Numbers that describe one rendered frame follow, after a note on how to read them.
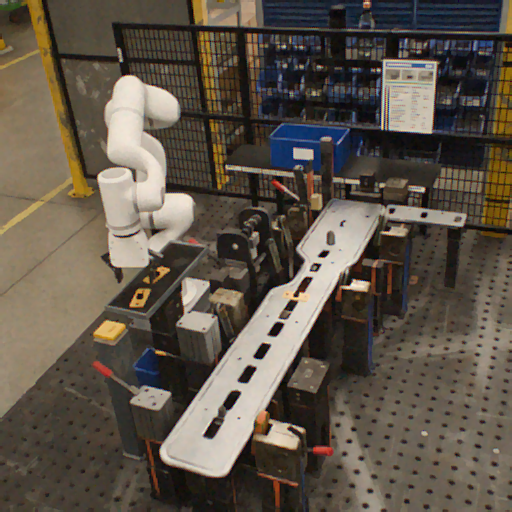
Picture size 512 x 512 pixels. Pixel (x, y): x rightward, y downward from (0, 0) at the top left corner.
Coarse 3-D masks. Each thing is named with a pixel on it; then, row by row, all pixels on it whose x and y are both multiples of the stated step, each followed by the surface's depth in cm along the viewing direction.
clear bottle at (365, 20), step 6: (366, 6) 265; (366, 12) 266; (360, 18) 268; (366, 18) 266; (372, 18) 267; (360, 24) 268; (366, 24) 267; (372, 24) 267; (360, 42) 271; (366, 42) 270; (372, 42) 271; (360, 48) 273; (366, 48) 272; (372, 48) 272; (360, 54) 274; (366, 54) 273
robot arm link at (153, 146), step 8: (104, 112) 204; (104, 120) 206; (144, 120) 202; (144, 128) 206; (144, 136) 212; (144, 144) 211; (152, 144) 212; (160, 144) 215; (152, 152) 212; (160, 152) 214; (160, 160) 215; (144, 176) 217; (144, 216) 227; (152, 216) 228; (144, 224) 229; (152, 224) 230
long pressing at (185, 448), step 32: (320, 224) 248; (352, 224) 246; (352, 256) 228; (288, 288) 215; (320, 288) 214; (256, 320) 202; (288, 320) 201; (288, 352) 189; (224, 384) 180; (256, 384) 179; (192, 416) 171; (256, 416) 170; (192, 448) 162; (224, 448) 161
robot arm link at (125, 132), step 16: (112, 112) 182; (128, 112) 181; (112, 128) 179; (128, 128) 178; (112, 144) 176; (128, 144) 175; (112, 160) 178; (128, 160) 176; (144, 160) 173; (160, 176) 171; (144, 192) 168; (160, 192) 169; (144, 208) 169; (160, 208) 171
